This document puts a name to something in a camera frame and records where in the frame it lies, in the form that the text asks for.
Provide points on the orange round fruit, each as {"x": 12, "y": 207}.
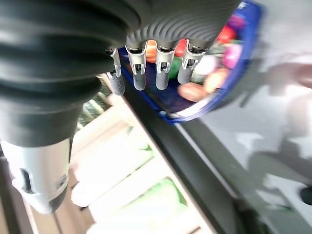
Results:
{"x": 216, "y": 81}

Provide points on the blue shopping basket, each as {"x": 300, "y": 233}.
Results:
{"x": 252, "y": 36}

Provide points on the brown potato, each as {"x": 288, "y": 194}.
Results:
{"x": 192, "y": 92}

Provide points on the orange carrot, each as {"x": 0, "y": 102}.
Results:
{"x": 151, "y": 53}

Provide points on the red pepper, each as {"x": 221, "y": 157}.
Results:
{"x": 181, "y": 48}

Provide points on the dark shelf edge rail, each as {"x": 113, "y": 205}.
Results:
{"x": 185, "y": 165}

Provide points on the dark round floor object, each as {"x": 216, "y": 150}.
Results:
{"x": 307, "y": 196}

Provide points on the pale green wrapped vegetable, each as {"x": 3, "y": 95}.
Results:
{"x": 163, "y": 197}

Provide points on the magenta round fruit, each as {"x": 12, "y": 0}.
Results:
{"x": 233, "y": 56}

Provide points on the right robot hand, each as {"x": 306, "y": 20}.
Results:
{"x": 61, "y": 48}

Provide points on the light wooden produce rack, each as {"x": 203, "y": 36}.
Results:
{"x": 114, "y": 146}

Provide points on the purple eggplant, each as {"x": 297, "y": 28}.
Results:
{"x": 236, "y": 22}

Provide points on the red tomato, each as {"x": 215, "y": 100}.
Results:
{"x": 227, "y": 34}

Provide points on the white round vegetable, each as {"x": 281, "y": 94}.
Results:
{"x": 207, "y": 65}

